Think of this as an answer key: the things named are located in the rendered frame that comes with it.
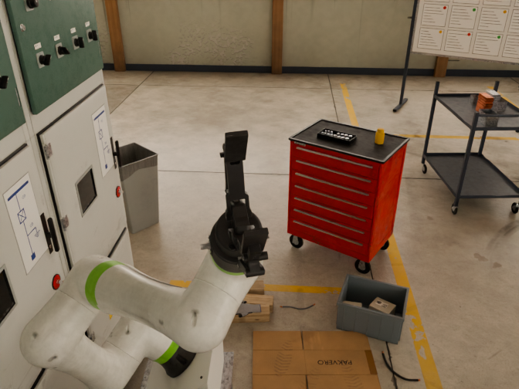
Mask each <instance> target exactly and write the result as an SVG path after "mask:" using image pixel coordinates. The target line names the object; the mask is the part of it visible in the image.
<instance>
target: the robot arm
mask: <svg viewBox="0 0 519 389"><path fill-rule="evenodd" d="M248 137H249V134H248V130H240V131H233V132H226V133H225V143H224V144H223V145H222V149H223V152H219V155H220V157H221V158H222V157H224V168H225V180H226V187H225V193H226V212H224V213H223V214H222V215H221V216H220V217H219V219H218V221H217V222H216V223H215V224H214V225H213V227H212V230H211V234H210V235H209V242H207V243H205V244H200V246H201V250H204V249H208V251H207V253H206V255H205V258H204V259H203V262H202V264H201V265H200V267H199V269H198V271H197V273H196V275H195V277H194V279H193V280H192V282H191V283H190V285H189V286H188V288H187V289H185V288H183V287H180V286H174V285H172V284H168V283H166V282H162V281H160V280H157V279H154V278H152V277H150V276H148V275H146V274H144V273H142V272H141V271H139V270H137V269H135V268H134V267H133V266H131V265H129V264H126V265H125V264H123V263H122V262H118V261H117V260H114V259H111V258H108V257H106V256H103V255H88V256H86V257H84V258H82V259H81V260H79V261H78V262H77V263H76V264H75V265H74V266H73V268H72V269H71V270H70V272H69V274H68V275H67V277H66V278H65V279H64V281H63V283H62V284H61V286H60V287H59V288H58V290H57V291H56V292H55V294H54V295H53V296H52V297H51V299H50V300H49V301H48V302H47V303H46V305H45V306H44V307H43V308H42V309H41V310H40V311H39V312H38V313H37V314H36V315H35V316H34V317H33V318H32V319H31V320H30V321H29V322H28V323H27V324H26V326H25V328H24V329H23V331H22V334H21V336H20V341H19V346H20V350H21V353H22V355H23V357H24V358H25V359H26V360H27V361H28V362H29V363H30V364H31V365H33V366H35V367H40V368H46V369H50V370H57V371H61V372H63V373H65V374H68V375H70V376H73V377H75V378H76V379H78V380H79V381H81V382H82V383H84V384H85V385H86V386H87V387H88V388H89V389H124V387H125V386H126V384H127V382H128V381H129V380H130V379H131V377H132V375H133V374H134V372H135V371H136V369H137V368H138V366H139V365H140V363H141V361H142V360H143V359H144V358H145V357H147V358H149V359H150V360H152V361H154V362H157V363H159V364H160V365H161V366H162V367H163V368H164V369H165V371H166V374H167V375H168V376H169V377H177V376H179V375H180V374H182V373H183V372H184V371H185V370H186V369H187V368H188V366H189V365H190V363H191V362H192V361H193V359H194V357H195V355H196V353H204V352H208V351H210V350H213V349H214V348H216V347H217V346H218V345H219V344H220V343H221V342H222V341H223V340H224V338H225V337H226V334H227V333H228V330H229V328H230V325H231V323H232V321H233V319H234V316H235V315H236V312H237V310H238V308H239V306H240V304H241V303H242V301H243V300H244V298H245V296H246V294H247V293H248V292H249V290H250V288H251V287H252V285H253V284H254V282H255V281H256V280H257V278H258V277H259V276H262V275H265V269H264V267H263V260H267V259H268V253H267V251H265V252H263V250H264V247H265V244H266V240H267V239H268V238H269V236H268V234H269V231H268V228H263V226H262V224H261V221H260V220H259V218H258V217H257V216H256V215H255V214H254V213H253V212H252V211H251V208H250V206H249V195H248V193H247V192H246V191H245V182H244V171H243V161H244V160H245V159H246V149H247V144H248ZM242 199H245V203H244V202H243V200H242ZM100 311H102V312H103V313H106V314H109V315H115V316H121V318H120V319H119V321H118V322H117V324H116V326H115V327H114V328H113V330H112V331H111V333H110V335H109V337H108V338H107V339H106V340H105V342H104V343H103V345H102V346H101V347H100V346H99V345H97V344H95V343H94V342H93V341H92V340H90V339H89V338H88V337H87V336H86V335H85V332H86V330H87V328H88V327H89V325H90V324H91V323H92V321H93V319H94V318H95V317H96V315H97V314H98V313H99V312H100Z"/></svg>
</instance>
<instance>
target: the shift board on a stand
mask: <svg viewBox="0 0 519 389"><path fill-rule="evenodd" d="M410 53H414V54H420V55H427V56H441V57H448V58H455V59H468V60H476V61H483V62H490V63H503V64H511V65H518V66H519V0H414V6H413V11H412V21H411V26H410V32H409V41H408V47H407V53H406V58H405V68H404V73H403V79H402V88H401V94H400V100H399V104H398V105H397V106H396V107H395V108H394V109H393V111H394V112H396V111H397V110H398V109H399V108H400V107H401V106H402V105H403V104H404V103H405V102H406V101H407V100H408V98H404V99H403V97H404V91H405V81H406V76H407V71H408V65H409V56H410Z"/></svg>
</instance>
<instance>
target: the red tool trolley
mask: <svg viewBox="0 0 519 389"><path fill-rule="evenodd" d="M384 130H385V129H383V128H378V130H371V129H368V128H363V127H357V126H353V125H350V124H346V123H339V122H336V121H332V120H325V119H322V118H320V119H319V120H317V121H315V122H314V123H312V124H311V125H309V126H307V127H305V128H304V129H302V130H300V131H298V132H297V133H295V134H294V135H292V136H290V137H289V139H288V140H290V171H289V194H288V217H287V233H289V234H291V236H290V244H291V245H292V246H293V247H295V248H300V247H302V245H303V244H304V241H303V239H306V240H307V241H310V242H313V243H316V244H318V245H322V246H324V247H326V248H329V249H332V250H334V251H337V252H340V253H343V254H345V255H349V256H351V257H353V258H356V259H357V260H356V261H355V263H354V266H355V268H356V269H357V270H358V271H359V272H360V273H363V274H366V273H368V272H369V271H370V269H371V266H370V264H369V262H370V261H371V260H372V259H373V258H374V256H375V255H376V254H377V252H378V251H379V250H380V249H381V250H386V249H387V248H388V247H389V241H388V239H389V238H390V236H391V235H392V233H393V228H394V223H395V213H396V209H397V204H398V199H399V190H400V185H401V180H402V171H403V166H404V161H405V152H406V147H407V143H408V142H409V140H410V138H409V137H403V136H399V135H395V134H389V133H385V132H384ZM302 238H303V239H302Z"/></svg>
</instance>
